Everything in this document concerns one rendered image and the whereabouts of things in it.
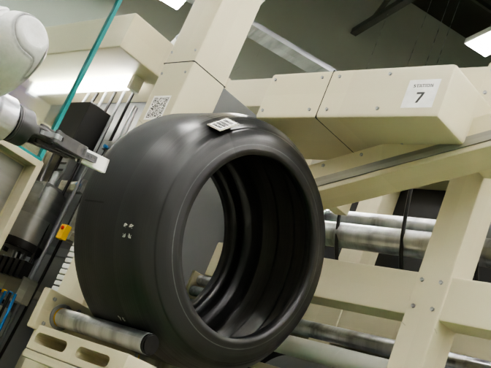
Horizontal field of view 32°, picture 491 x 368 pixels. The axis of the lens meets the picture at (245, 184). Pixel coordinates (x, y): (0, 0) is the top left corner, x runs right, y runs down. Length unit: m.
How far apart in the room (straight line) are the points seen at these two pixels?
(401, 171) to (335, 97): 0.26
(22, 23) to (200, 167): 0.54
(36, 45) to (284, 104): 1.06
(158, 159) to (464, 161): 0.78
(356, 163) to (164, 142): 0.65
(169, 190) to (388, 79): 0.71
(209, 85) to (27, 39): 0.96
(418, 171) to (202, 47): 0.66
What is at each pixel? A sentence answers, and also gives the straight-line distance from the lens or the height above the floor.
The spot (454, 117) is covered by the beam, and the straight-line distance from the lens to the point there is 2.08.
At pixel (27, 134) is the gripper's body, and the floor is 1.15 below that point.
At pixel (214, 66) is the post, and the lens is 2.32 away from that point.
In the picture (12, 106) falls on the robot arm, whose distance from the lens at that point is 1.62.
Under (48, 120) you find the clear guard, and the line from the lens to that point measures 2.36.
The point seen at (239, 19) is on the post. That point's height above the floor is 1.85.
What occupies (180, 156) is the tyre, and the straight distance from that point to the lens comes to 1.77.
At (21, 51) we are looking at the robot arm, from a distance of 1.43.
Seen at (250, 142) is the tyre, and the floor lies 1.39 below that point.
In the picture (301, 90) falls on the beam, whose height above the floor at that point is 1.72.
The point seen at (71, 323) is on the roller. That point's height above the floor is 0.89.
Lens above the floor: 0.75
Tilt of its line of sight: 17 degrees up
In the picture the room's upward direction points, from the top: 23 degrees clockwise
